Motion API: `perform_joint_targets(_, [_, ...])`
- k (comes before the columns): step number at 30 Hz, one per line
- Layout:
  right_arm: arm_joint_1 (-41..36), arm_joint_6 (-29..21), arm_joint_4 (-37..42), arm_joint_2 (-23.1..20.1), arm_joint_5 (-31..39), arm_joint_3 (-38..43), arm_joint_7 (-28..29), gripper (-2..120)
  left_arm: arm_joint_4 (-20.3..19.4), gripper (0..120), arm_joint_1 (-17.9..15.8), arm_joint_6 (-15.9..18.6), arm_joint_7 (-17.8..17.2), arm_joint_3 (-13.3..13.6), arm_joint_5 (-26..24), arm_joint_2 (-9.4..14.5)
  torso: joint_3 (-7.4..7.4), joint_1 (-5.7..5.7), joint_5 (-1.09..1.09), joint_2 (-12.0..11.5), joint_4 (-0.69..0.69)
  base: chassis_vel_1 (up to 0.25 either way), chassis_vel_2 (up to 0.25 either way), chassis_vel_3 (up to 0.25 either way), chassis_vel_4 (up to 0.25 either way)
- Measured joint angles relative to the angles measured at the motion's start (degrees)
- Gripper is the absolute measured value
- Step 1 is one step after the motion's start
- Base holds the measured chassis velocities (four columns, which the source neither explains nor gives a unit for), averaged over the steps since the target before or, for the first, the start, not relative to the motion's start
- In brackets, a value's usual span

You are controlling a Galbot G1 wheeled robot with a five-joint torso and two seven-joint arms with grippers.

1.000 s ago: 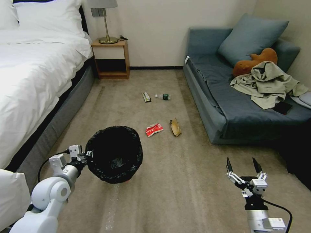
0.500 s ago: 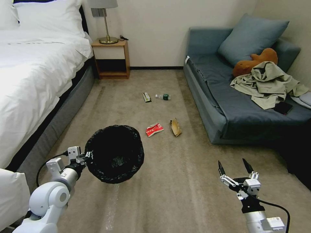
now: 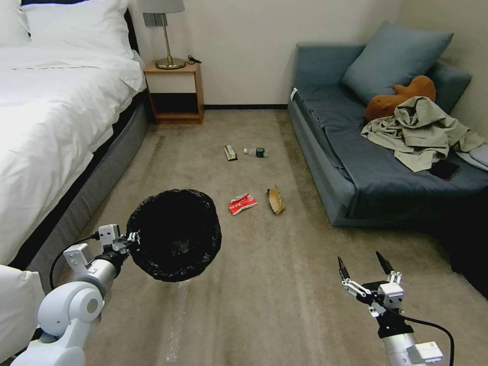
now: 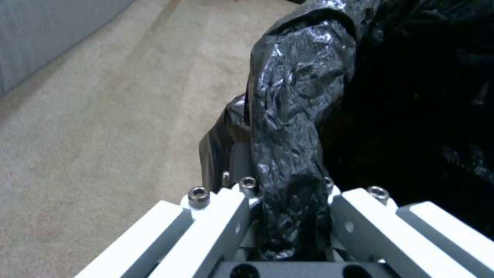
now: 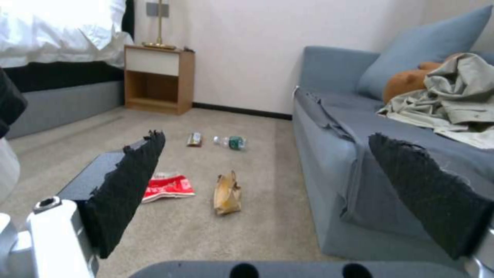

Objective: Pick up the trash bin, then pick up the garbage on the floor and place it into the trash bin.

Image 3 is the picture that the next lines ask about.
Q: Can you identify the brown paper wrapper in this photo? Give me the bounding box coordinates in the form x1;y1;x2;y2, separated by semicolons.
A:
265;185;287;216

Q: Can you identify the black phone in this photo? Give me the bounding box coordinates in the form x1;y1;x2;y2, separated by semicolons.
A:
428;159;461;182

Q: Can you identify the small white pillow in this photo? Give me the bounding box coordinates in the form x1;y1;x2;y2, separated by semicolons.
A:
0;0;32;49

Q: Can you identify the red crumpled packet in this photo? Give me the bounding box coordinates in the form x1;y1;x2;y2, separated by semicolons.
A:
227;193;258;217

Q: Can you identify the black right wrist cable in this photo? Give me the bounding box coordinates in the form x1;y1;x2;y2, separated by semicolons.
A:
396;311;456;366

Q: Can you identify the dark furniture piece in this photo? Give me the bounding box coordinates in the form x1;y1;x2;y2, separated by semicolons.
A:
437;224;488;302

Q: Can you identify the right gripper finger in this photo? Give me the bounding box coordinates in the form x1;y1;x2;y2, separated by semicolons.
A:
375;250;403;287
337;256;377;307

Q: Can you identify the beige crumpled shirt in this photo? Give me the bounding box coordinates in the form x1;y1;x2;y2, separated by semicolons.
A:
359;96;487;173

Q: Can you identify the white bed duvet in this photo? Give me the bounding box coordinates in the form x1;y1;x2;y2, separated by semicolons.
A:
0;45;148;266

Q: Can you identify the grey wall switch panel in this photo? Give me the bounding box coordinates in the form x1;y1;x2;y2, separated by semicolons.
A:
143;12;169;28

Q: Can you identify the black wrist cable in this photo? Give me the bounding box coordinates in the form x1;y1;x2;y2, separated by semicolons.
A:
396;311;456;366
49;235;101;296

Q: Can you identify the green snack bar wrapper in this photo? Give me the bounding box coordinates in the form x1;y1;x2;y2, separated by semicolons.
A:
221;143;239;163

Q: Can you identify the trash bin with black bag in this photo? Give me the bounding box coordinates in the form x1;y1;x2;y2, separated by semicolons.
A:
125;189;223;283

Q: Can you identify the dark bed headboard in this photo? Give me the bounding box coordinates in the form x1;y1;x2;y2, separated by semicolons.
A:
125;7;144;64

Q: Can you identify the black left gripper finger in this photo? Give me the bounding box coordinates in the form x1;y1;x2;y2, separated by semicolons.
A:
118;230;141;254

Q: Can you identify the blue cushion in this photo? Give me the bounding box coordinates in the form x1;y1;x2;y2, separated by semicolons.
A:
341;20;455;106

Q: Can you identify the grey bed base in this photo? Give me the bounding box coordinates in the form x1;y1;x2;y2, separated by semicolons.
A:
27;102;150;292

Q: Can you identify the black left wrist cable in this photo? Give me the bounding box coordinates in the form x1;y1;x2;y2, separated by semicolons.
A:
49;235;101;296

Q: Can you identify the pale grey folded cloth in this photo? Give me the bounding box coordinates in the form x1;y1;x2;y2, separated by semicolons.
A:
456;142;488;171

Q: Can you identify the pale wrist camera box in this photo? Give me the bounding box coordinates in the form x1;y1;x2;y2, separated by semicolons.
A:
380;283;406;309
98;224;122;244

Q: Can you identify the wooden nightstand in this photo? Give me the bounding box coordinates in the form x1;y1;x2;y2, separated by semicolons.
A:
143;59;205;126

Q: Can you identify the brown plush toy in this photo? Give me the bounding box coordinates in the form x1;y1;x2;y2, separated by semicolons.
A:
365;74;437;121

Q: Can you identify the brass table lamp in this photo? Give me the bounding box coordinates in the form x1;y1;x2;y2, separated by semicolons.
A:
136;0;187;71

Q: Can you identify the large white pillow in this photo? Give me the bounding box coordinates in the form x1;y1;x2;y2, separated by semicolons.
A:
19;0;136;60

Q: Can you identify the blue sofa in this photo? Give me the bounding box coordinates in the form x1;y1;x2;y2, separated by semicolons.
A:
286;42;488;230

